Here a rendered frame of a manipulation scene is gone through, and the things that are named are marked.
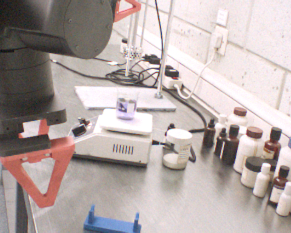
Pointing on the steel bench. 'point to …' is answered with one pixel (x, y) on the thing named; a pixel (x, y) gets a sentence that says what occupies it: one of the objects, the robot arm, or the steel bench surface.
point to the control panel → (86, 128)
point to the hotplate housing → (115, 146)
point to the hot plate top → (143, 127)
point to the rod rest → (114, 226)
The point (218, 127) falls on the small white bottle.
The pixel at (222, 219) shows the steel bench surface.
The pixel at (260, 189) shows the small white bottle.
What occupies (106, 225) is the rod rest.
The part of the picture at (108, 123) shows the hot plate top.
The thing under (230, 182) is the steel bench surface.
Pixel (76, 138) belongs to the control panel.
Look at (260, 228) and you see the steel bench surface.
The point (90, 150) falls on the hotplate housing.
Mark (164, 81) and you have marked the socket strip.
